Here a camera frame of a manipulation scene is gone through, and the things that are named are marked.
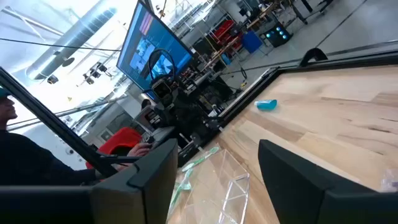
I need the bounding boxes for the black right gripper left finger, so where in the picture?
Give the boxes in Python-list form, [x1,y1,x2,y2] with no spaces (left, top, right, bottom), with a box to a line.
[0,138,178,224]

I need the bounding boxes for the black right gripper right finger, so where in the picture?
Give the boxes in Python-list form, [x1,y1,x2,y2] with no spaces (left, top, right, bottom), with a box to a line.
[257,139,398,224]

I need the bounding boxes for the green toothbrush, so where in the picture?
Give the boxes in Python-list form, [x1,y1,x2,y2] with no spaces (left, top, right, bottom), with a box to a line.
[181,146,220,174]
[167,169,194,218]

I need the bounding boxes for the purple toothbrush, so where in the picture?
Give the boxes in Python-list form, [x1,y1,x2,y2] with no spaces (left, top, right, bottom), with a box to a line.
[379,167,398,193]

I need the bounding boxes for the teal mouthwash bottle white cap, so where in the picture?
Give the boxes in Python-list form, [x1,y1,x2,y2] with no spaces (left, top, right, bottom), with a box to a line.
[254,99,278,111]

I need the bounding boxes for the red chair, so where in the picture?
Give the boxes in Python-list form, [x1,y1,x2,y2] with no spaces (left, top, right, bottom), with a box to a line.
[85,126,144,170]

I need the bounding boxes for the clear acrylic organizer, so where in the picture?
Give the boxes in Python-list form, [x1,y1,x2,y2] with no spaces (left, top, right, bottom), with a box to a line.
[167,149,251,224]

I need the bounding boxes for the person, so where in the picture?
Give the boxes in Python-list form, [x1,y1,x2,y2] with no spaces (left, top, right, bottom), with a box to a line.
[0,86,153,187]

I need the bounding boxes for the large blue-screen monitor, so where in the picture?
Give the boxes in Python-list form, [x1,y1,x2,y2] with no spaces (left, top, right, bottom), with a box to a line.
[116,1,195,101]

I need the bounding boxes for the black computer tower with lights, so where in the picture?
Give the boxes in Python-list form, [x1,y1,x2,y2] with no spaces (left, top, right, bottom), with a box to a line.
[264,22,294,48]

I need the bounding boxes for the blue bin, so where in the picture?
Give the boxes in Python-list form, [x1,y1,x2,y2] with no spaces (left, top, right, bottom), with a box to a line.
[241,30,264,54]

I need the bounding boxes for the red storage bins shelf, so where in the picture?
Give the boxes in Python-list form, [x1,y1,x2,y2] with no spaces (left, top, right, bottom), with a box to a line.
[212,19,244,51]

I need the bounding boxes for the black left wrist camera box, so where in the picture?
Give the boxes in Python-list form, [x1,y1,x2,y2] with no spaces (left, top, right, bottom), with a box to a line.
[151,78,173,101]

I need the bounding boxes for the black frame clamp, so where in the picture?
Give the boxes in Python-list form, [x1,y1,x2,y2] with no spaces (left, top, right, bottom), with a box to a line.
[298,47,329,68]

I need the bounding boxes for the black metal table frame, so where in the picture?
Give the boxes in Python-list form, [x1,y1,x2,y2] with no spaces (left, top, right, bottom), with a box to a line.
[0,49,398,178]

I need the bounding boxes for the thin black cable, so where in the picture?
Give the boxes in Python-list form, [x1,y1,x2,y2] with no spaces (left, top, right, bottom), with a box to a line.
[0,37,122,52]

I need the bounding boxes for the silver ceiling duct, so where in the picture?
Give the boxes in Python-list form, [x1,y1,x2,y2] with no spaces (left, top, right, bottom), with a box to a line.
[26,0,118,81]

